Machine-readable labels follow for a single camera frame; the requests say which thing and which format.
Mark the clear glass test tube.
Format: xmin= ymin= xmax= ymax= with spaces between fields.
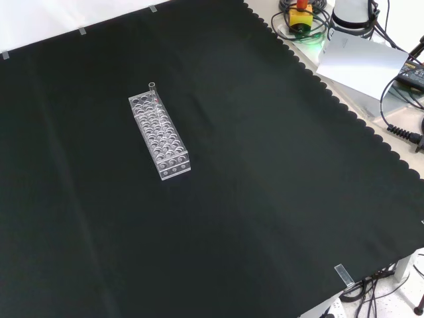
xmin=148 ymin=81 xmax=163 ymax=115

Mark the white table leg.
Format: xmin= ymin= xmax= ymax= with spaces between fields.
xmin=394 ymin=256 xmax=411 ymax=282

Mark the white power strip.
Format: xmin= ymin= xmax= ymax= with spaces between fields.
xmin=319 ymin=297 xmax=345 ymax=318

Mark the clear test tube rack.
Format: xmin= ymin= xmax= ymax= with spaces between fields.
xmin=128 ymin=93 xmax=192 ymax=182

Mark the black tripod leg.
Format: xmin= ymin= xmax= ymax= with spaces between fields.
xmin=407 ymin=34 xmax=424 ymax=66

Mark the black power adapter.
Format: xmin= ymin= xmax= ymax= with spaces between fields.
xmin=396 ymin=58 xmax=424 ymax=93

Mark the black ribbed cable plug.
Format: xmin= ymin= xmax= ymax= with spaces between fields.
xmin=386 ymin=123 xmax=424 ymax=153

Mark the black bench cloth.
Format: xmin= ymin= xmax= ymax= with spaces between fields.
xmin=0 ymin=0 xmax=424 ymax=318

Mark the yellow stop button box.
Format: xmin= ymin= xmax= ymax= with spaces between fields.
xmin=289 ymin=0 xmax=313 ymax=33

